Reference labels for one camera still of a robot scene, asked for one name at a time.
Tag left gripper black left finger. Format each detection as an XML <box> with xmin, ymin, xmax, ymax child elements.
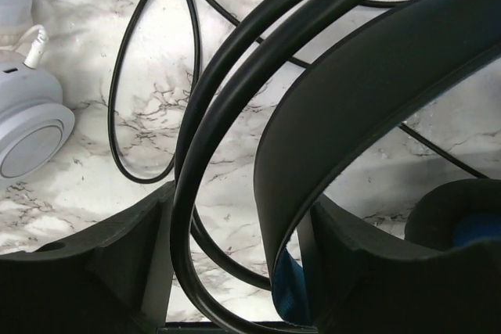
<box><xmin>1</xmin><ymin>182</ymin><xmax>175</xmax><ymax>333</ymax></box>

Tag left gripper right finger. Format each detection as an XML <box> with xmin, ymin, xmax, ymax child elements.
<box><xmin>299</xmin><ymin>203</ymin><xmax>500</xmax><ymax>333</ymax></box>

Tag white over-ear headphones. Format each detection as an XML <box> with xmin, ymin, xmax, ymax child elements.
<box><xmin>0</xmin><ymin>0</ymin><xmax>76</xmax><ymax>181</ymax></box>

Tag black headphone cable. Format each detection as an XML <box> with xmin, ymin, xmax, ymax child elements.
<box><xmin>107</xmin><ymin>0</ymin><xmax>486</xmax><ymax>292</ymax></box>

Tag black blue headphones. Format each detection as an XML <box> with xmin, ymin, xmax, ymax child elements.
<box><xmin>171</xmin><ymin>0</ymin><xmax>500</xmax><ymax>333</ymax></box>

